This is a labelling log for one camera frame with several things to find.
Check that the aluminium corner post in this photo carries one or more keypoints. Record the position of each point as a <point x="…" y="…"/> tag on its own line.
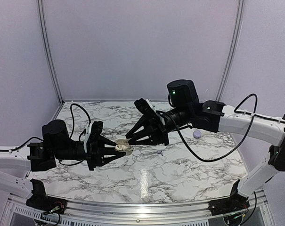
<point x="47" y="49"/>
<point x="232" y="49"/>

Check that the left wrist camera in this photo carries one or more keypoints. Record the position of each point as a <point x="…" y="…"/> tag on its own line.
<point x="93" y="130"/>

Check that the right aluminium corner post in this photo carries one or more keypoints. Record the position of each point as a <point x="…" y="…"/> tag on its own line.
<point x="232" y="49"/>

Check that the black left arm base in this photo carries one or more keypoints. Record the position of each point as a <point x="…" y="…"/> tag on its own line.
<point x="45" y="202"/>

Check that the left aluminium corner post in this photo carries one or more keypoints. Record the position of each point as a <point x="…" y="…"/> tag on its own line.
<point x="47" y="49"/>

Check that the lavender round charging case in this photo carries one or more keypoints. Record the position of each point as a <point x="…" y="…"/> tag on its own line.
<point x="197" y="134"/>

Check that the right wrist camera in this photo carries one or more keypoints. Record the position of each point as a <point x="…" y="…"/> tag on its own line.
<point x="145" y="108"/>

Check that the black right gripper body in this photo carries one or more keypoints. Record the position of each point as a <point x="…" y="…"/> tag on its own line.
<point x="185" y="112"/>

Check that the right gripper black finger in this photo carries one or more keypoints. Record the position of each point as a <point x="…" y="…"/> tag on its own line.
<point x="146" y="136"/>
<point x="139" y="130"/>

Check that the aluminium front frame rail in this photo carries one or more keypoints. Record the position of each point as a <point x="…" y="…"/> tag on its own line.
<point x="88" y="213"/>

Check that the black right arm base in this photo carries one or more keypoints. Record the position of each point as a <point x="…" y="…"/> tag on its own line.
<point x="234" y="202"/>

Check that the beige earbud charging case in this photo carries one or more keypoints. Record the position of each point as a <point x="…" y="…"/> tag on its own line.
<point x="122" y="145"/>

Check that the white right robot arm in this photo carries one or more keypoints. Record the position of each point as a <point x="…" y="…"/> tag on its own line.
<point x="262" y="144"/>

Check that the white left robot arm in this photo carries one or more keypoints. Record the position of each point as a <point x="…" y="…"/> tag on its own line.
<point x="17" y="159"/>

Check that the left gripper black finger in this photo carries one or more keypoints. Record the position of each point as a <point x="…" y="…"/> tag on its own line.
<point x="102" y="141"/>
<point x="109" y="156"/>

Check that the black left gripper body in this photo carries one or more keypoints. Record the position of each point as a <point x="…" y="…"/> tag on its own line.
<point x="62" y="154"/>

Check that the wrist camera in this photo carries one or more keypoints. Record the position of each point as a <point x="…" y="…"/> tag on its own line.
<point x="93" y="130"/>
<point x="145" y="108"/>

